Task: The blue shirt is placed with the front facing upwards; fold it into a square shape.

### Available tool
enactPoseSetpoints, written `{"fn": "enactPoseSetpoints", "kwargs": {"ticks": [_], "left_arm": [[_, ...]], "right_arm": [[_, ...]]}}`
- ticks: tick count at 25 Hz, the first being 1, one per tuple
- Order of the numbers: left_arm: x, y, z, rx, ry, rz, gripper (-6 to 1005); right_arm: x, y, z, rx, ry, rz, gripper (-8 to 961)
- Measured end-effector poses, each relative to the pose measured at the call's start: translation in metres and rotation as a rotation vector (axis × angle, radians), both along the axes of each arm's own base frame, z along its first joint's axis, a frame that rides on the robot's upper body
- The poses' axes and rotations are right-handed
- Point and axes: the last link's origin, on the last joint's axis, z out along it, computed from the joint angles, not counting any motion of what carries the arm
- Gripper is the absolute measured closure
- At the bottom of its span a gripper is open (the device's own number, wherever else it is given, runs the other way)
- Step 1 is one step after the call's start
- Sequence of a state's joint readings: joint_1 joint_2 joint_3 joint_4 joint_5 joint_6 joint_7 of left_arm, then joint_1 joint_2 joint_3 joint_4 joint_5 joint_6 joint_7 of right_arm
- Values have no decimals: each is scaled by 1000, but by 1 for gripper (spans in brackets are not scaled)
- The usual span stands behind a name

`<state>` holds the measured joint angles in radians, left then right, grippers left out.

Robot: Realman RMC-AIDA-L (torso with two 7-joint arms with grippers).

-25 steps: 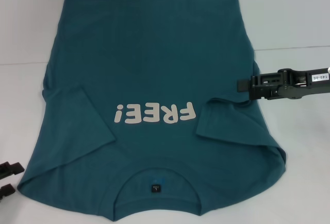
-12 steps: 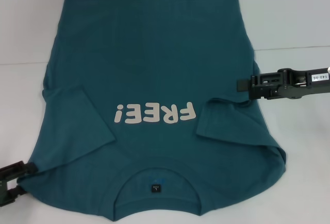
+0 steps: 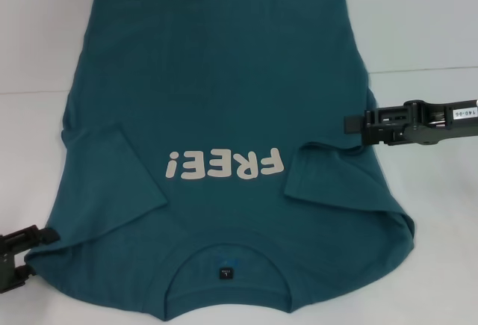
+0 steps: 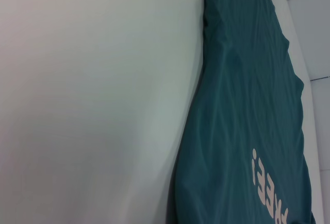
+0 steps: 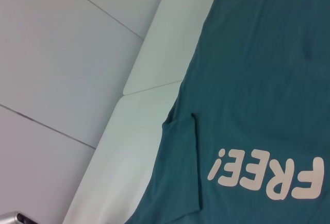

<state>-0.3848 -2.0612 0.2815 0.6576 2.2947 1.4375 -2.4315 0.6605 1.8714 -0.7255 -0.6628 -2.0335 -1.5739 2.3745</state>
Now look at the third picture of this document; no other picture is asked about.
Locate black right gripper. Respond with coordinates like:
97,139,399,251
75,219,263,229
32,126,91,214
343,98,478,148

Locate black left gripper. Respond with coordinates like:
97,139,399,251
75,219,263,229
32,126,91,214
0,223,61,291

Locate teal blue FREE t-shirt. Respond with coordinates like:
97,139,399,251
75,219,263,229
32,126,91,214
22,0,416,301

